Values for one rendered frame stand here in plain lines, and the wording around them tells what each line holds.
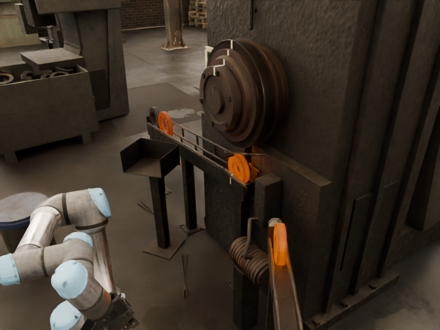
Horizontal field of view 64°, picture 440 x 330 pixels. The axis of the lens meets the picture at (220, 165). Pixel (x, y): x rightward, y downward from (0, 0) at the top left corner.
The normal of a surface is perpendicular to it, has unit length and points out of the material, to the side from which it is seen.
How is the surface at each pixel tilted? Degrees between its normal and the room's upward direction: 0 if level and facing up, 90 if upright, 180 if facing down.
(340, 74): 90
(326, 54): 90
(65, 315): 7
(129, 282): 0
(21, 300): 0
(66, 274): 20
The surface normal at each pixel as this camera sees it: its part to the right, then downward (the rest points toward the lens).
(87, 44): 0.63, 0.37
